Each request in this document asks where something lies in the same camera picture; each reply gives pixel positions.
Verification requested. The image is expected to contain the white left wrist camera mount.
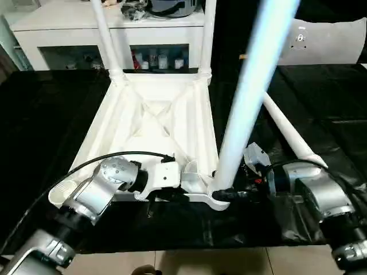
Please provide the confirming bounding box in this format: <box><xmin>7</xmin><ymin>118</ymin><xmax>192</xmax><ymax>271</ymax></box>
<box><xmin>133</xmin><ymin>161</ymin><xmax>184</xmax><ymax>202</ymax></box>

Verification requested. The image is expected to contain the grey cushion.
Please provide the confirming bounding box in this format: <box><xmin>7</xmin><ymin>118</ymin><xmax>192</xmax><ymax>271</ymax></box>
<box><xmin>276</xmin><ymin>17</ymin><xmax>367</xmax><ymax>67</ymax></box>

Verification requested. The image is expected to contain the white plastic table top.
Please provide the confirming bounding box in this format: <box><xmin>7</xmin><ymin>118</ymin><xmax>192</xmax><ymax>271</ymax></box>
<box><xmin>48</xmin><ymin>68</ymin><xmax>232</xmax><ymax>212</ymax></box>

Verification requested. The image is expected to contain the dark robot foot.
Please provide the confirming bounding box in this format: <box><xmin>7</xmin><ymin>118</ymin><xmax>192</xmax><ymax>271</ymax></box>
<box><xmin>132</xmin><ymin>265</ymin><xmax>161</xmax><ymax>275</ymax></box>

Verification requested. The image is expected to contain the white plastic table leg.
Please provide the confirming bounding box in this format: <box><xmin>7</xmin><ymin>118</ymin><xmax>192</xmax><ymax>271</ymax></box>
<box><xmin>262</xmin><ymin>93</ymin><xmax>330</xmax><ymax>170</ymax></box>
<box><xmin>214</xmin><ymin>0</ymin><xmax>302</xmax><ymax>190</ymax></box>
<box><xmin>91</xmin><ymin>0</ymin><xmax>126</xmax><ymax>84</ymax></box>
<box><xmin>197</xmin><ymin>0</ymin><xmax>218</xmax><ymax>84</ymax></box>

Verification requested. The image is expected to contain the white sideboard cabinet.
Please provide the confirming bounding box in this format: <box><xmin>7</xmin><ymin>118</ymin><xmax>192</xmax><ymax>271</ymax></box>
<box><xmin>10</xmin><ymin>0</ymin><xmax>215</xmax><ymax>72</ymax></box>

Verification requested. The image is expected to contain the black work mat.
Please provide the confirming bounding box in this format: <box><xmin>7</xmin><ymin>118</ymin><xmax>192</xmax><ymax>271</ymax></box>
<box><xmin>0</xmin><ymin>64</ymin><xmax>367</xmax><ymax>255</ymax></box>

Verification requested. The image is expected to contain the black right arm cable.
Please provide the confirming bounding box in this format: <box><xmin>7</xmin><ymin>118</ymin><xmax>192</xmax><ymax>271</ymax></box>
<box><xmin>266</xmin><ymin>159</ymin><xmax>367</xmax><ymax>219</ymax></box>

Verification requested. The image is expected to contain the grey curtain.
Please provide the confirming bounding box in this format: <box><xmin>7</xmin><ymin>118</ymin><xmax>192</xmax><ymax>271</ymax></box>
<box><xmin>0</xmin><ymin>42</ymin><xmax>15</xmax><ymax>84</ymax></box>

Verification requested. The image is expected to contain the black cabinet with gold label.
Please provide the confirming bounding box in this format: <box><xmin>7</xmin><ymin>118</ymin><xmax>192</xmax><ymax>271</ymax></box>
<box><xmin>213</xmin><ymin>0</ymin><xmax>296</xmax><ymax>67</ymax></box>

